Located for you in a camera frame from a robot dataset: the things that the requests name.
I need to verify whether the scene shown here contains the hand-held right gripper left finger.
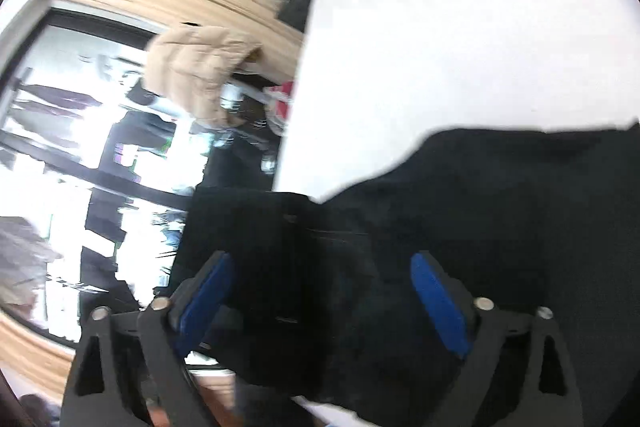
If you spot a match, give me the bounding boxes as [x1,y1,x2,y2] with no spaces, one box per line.
[60,250,237,427]

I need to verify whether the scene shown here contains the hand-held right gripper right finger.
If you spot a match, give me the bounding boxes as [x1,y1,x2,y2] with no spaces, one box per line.
[410,250,587,427]

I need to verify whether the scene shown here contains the black jeans pants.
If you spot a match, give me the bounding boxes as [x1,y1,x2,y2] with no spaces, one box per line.
[170,122,640,427]

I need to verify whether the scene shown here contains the sliding glass door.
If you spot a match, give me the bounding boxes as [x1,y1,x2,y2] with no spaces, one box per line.
[0,7,281,348]

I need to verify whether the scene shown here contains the beige puffer jacket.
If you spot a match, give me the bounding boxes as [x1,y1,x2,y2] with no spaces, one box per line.
[142,24,263,130]

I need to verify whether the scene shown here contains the bed with white sheet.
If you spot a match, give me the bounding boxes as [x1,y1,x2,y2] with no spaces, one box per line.
[272,0,640,208]

